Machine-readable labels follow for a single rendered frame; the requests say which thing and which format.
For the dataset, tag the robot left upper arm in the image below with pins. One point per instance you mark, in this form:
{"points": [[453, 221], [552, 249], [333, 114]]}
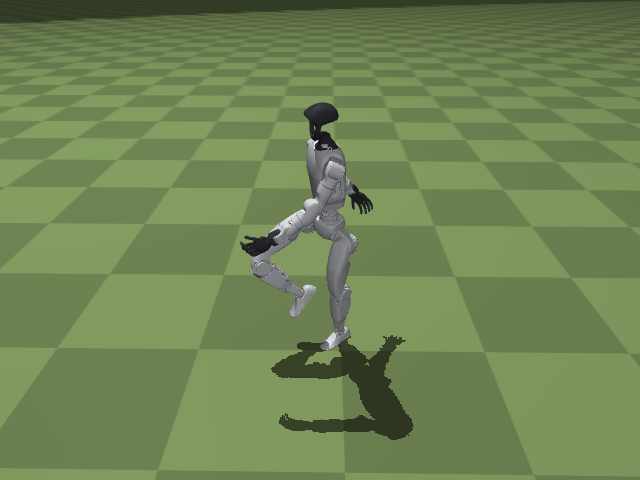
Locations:
{"points": [[333, 173]]}

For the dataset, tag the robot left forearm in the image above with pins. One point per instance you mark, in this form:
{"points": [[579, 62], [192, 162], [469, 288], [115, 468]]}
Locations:
{"points": [[288, 229]]}

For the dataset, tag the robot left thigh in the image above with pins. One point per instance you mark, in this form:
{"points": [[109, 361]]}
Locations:
{"points": [[338, 262]]}

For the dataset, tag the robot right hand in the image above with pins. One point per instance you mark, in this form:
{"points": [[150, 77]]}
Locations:
{"points": [[358, 198]]}

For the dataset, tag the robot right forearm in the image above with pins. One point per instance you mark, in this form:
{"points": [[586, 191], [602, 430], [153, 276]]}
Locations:
{"points": [[349, 189]]}

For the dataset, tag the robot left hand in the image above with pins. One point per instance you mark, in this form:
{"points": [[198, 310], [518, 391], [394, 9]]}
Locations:
{"points": [[259, 245]]}

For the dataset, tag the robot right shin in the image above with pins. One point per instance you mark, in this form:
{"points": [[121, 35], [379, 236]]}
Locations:
{"points": [[280, 280]]}

